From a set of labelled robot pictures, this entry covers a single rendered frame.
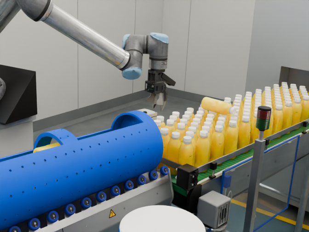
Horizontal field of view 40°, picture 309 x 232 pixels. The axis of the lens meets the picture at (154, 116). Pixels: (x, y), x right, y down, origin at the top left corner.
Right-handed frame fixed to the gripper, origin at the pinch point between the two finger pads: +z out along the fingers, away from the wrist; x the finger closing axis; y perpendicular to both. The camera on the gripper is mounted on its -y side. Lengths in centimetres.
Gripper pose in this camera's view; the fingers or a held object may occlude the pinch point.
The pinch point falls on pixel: (158, 106)
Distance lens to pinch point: 214.6
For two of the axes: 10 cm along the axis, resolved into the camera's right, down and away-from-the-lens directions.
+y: -6.9, 1.9, -7.0
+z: -0.5, 9.5, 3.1
